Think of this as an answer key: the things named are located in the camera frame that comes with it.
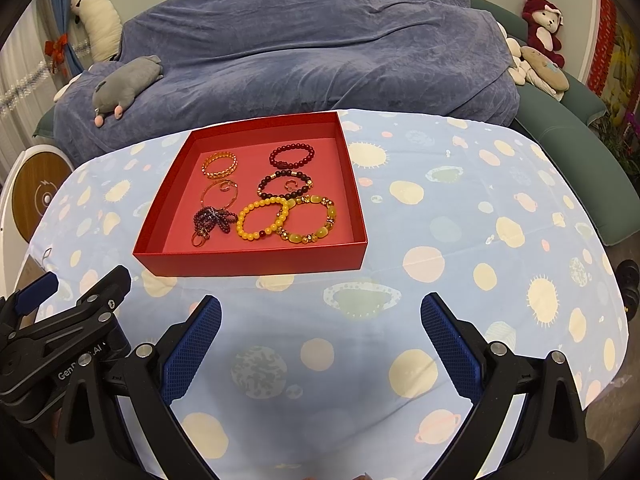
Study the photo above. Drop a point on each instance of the white curtain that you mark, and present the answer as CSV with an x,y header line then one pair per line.
x,y
20,105

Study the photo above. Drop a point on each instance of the cookie plush pillow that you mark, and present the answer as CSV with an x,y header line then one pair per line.
x,y
545,70

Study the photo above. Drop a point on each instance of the beige plush toys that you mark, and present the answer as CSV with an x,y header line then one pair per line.
x,y
515,62

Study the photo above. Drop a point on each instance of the blue-grey blanket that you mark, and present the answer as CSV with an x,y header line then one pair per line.
x,y
300,50

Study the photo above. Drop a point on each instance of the planet print blue tablecloth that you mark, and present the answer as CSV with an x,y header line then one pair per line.
x,y
450,270

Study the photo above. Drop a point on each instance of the white plush toy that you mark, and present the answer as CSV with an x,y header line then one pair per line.
x,y
102,20

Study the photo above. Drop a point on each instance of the red shallow box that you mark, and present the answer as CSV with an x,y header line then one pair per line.
x,y
250,260

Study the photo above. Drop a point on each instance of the red bow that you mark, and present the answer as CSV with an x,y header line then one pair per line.
x,y
55,47

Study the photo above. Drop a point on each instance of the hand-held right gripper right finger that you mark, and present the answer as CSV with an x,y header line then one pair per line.
x,y
450,350

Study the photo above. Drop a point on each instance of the flowering plant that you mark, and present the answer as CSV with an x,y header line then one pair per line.
x,y
625,125

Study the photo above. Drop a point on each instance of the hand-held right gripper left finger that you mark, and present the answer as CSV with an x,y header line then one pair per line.
x,y
192,345

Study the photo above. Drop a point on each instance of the blue curtain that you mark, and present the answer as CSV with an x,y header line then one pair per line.
x,y
55,5

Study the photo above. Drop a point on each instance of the white device with wooden disc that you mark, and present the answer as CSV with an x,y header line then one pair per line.
x,y
35,190

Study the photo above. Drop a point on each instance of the red plush toy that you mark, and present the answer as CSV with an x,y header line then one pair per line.
x,y
542,35

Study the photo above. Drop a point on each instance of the small gold rings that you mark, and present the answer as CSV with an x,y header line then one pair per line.
x,y
195,241

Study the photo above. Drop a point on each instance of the grey plush toy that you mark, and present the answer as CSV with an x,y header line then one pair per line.
x,y
130,80

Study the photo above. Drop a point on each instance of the red wall decoration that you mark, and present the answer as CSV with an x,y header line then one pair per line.
x,y
602,45

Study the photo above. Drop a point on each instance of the green sofa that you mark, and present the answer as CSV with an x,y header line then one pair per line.
x,y
575,125

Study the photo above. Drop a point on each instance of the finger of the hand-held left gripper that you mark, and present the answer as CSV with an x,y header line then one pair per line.
x,y
107,290
35,292

